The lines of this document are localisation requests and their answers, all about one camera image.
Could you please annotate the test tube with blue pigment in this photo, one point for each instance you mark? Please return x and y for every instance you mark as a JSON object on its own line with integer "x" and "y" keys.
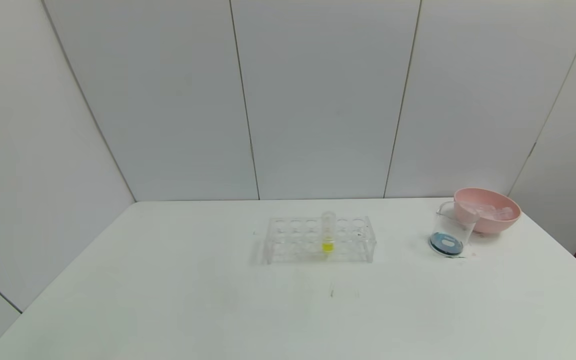
{"x": 503, "y": 212}

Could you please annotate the clear acrylic test tube rack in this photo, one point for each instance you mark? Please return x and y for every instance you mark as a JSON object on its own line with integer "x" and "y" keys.
{"x": 288, "y": 240}

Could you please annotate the test tube with yellow pigment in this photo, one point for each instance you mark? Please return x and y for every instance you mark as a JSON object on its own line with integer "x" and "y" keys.
{"x": 328, "y": 242}

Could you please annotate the clear glass beaker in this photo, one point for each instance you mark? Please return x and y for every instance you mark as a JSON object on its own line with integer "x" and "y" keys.
{"x": 450, "y": 237}

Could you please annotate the pink bowl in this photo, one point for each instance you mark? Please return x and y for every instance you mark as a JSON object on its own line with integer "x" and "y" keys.
{"x": 488, "y": 225}

